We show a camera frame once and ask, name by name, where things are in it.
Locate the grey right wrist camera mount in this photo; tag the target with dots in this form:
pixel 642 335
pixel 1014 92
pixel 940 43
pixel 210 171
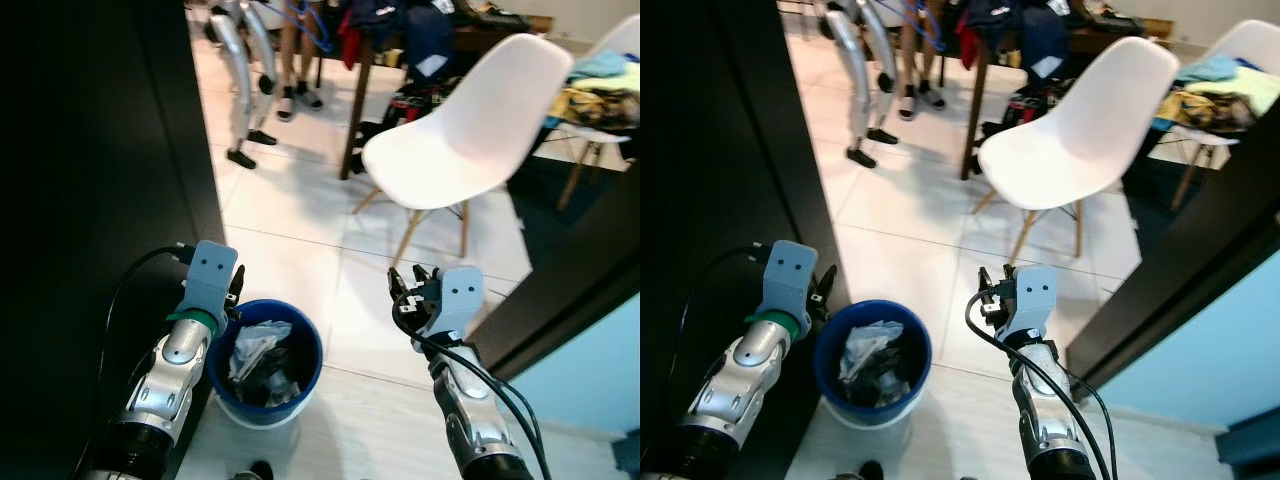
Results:
pixel 1038 295
pixel 460 295

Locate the yellow cloth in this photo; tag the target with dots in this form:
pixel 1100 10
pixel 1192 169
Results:
pixel 1230 100
pixel 600 100

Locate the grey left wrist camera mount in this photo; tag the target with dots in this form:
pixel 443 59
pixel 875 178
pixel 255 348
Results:
pixel 210 270
pixel 790 268

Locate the teal cloth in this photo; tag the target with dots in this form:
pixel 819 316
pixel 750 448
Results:
pixel 1210 68
pixel 600 65

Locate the person bare legs with sandals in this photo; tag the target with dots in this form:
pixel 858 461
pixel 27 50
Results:
pixel 912 60
pixel 290 60

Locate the black wardrobe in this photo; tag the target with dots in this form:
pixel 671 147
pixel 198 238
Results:
pixel 700 150
pixel 70 150

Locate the dark wooden table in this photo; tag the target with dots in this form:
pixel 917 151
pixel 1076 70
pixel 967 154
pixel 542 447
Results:
pixel 972 120
pixel 355 120

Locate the white plastic chair wooden legs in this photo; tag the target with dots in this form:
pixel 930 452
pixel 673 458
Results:
pixel 625 35
pixel 1080 130
pixel 470 130
pixel 1255 40

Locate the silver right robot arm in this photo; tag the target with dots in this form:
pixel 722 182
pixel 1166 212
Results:
pixel 470 410
pixel 1040 410

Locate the silver humanoid robot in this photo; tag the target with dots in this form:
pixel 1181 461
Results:
pixel 850 60
pixel 235 60

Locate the blue round waste bin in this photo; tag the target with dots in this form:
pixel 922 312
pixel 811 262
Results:
pixel 908 395
pixel 300 395

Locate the black door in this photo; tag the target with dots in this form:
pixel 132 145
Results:
pixel 1200 260
pixel 580 260

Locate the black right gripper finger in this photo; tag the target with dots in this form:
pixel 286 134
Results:
pixel 400 287
pixel 427 277
pixel 990 284
pixel 1009 277

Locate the navy garment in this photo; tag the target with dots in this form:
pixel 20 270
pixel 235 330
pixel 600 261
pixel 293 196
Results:
pixel 430 35
pixel 1045 35

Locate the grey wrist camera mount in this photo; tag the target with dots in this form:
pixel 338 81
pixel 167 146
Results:
pixel 790 268
pixel 210 270
pixel 460 295
pixel 1038 295

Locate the red garment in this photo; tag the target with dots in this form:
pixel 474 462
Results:
pixel 350 40
pixel 968 40

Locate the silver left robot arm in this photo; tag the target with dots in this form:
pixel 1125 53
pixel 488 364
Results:
pixel 165 380
pixel 745 375

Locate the clear crumpled plastic bag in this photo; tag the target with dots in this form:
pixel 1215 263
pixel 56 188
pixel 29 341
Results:
pixel 255 345
pixel 865 345

